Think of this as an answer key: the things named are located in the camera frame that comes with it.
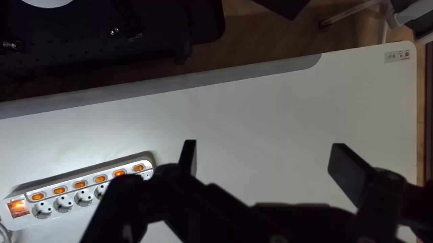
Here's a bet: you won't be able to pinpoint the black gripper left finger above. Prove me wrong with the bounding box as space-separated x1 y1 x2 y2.
178 139 199 178

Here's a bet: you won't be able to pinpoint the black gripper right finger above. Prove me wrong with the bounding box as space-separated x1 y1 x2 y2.
328 142 408 219

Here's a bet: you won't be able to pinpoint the white power strip orange switches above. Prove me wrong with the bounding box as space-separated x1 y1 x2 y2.
3 150 157 232

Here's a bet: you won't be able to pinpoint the small white table sticker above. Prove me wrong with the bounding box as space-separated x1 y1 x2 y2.
385 49 412 64

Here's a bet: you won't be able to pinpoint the grey metal chair leg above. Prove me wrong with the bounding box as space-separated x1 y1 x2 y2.
318 0 396 30

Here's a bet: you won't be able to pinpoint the dark chair seat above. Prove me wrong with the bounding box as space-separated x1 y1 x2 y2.
251 0 314 20

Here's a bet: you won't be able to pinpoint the white round object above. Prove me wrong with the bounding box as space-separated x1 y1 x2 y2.
19 0 76 11

